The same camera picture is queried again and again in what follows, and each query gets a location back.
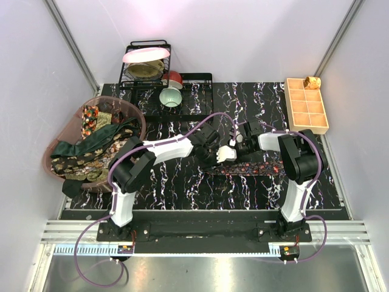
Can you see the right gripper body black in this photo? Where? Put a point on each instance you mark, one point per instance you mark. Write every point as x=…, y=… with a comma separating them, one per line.
x=244, y=147

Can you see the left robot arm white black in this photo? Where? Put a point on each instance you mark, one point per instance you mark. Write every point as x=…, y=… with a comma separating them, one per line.
x=130, y=169

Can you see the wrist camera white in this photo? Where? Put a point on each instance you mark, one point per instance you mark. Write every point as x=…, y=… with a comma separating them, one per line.
x=235, y=137
x=226, y=153

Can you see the pink plate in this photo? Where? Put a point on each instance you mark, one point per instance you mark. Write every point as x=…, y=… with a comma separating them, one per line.
x=145, y=55

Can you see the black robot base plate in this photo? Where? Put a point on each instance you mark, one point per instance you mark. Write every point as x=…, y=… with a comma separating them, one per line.
x=201, y=232

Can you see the brown translucent plastic basin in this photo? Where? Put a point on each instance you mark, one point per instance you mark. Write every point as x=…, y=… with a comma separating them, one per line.
x=121, y=110

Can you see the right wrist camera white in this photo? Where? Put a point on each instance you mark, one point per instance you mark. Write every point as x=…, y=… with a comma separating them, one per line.
x=235, y=137

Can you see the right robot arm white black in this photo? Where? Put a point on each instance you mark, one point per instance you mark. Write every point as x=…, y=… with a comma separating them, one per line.
x=303, y=162

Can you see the olive gold patterned tie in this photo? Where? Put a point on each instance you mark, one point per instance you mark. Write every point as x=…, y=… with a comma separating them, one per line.
x=103, y=119

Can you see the wooden compartment box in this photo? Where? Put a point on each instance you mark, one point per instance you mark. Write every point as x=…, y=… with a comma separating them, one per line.
x=305, y=107

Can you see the pale green ceramic bowl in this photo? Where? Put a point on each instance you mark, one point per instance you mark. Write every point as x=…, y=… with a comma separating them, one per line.
x=170, y=97

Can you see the aluminium frame rail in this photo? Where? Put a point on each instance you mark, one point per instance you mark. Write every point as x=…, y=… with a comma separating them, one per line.
x=348, y=232

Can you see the dark green tie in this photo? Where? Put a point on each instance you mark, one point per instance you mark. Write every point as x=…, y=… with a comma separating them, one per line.
x=72, y=188

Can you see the olive yellow plate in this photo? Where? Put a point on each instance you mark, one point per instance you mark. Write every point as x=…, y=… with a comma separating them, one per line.
x=145, y=71

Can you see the colourful cartoon pattern tie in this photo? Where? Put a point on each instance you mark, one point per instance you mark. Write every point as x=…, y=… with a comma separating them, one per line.
x=89, y=120

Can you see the red bowl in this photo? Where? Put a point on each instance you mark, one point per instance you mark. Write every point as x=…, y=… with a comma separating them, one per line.
x=172, y=79

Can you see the black wire dish rack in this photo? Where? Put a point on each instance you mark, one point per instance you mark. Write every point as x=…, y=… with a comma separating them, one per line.
x=197, y=93

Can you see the rolled beige tie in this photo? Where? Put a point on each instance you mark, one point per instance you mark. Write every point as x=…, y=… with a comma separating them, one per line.
x=312, y=83

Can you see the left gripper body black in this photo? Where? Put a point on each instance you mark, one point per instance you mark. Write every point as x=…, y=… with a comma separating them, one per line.
x=208, y=156

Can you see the dark floral red-dotted tie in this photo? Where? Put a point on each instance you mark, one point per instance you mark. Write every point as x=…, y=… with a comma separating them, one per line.
x=250, y=169

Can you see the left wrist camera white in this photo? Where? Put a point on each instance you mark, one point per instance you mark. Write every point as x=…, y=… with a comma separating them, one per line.
x=226, y=153

